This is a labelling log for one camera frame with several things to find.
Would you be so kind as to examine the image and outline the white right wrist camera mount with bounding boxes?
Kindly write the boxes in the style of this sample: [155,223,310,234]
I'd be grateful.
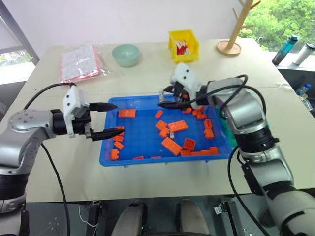
[170,62,205,109]

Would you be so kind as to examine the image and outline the clear plastic bottle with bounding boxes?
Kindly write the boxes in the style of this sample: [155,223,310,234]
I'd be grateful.
[295,83,312,97]

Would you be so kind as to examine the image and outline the mint green bowl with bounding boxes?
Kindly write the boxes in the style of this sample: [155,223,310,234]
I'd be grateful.
[112,43,141,68]

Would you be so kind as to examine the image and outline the long thin orange brick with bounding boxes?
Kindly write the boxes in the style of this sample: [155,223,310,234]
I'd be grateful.
[191,146,220,156]

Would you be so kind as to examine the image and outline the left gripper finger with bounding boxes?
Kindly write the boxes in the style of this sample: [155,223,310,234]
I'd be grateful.
[89,127,126,142]
[89,102,118,112]

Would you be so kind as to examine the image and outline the white thermos bottle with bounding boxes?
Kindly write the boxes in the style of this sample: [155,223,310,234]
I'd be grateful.
[291,42,315,66]

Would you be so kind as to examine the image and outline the large orange flat brick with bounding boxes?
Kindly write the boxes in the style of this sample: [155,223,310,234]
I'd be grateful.
[118,109,137,119]

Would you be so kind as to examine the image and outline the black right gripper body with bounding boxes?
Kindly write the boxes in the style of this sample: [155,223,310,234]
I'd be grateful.
[172,82,195,107]

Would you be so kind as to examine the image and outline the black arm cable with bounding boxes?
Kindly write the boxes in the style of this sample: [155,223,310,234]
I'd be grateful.
[181,74,273,236]
[23,82,77,236]

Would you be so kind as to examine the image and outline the thin white wire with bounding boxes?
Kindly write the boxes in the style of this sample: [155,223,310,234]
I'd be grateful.
[78,203,99,228]

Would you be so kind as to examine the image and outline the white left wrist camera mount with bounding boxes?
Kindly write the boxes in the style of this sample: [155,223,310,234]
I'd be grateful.
[62,85,91,138]

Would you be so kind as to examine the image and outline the red and white items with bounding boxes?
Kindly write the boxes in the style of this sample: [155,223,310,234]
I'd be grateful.
[175,39,190,56]

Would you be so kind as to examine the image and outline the blue water bottle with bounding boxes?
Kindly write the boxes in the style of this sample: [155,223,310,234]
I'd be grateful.
[271,34,300,65]

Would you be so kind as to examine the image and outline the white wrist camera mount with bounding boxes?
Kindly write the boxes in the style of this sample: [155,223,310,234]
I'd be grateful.
[170,62,205,109]
[62,85,91,138]

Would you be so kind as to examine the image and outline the blue plastic bin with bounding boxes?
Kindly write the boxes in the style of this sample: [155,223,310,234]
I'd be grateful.
[98,94,233,168]

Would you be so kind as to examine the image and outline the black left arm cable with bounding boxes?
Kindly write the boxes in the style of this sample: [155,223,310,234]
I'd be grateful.
[23,82,77,236]

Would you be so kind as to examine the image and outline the wooden peg stand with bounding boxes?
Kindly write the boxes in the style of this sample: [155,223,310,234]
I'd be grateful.
[216,0,262,57]

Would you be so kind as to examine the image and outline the yellow plastic bin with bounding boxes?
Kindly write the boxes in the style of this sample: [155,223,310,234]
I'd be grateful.
[168,29,200,63]

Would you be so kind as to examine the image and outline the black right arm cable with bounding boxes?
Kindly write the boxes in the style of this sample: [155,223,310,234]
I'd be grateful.
[181,74,273,236]

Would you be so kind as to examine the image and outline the clear bag with papers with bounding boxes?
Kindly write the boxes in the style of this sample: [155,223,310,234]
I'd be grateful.
[58,43,112,85]

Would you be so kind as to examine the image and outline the square orange brick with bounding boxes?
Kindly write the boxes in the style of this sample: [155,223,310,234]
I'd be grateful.
[182,138,197,151]

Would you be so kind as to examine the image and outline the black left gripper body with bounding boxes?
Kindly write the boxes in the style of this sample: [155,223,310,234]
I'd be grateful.
[73,106,93,139]

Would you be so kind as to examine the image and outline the large orange studded brick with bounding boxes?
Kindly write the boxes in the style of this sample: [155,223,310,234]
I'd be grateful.
[167,120,189,132]

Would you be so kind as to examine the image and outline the metal table clamp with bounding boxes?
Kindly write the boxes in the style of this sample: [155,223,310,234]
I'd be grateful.
[213,201,230,216]

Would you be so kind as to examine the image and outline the black table clamp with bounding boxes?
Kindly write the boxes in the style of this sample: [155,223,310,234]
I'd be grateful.
[86,200,103,236]

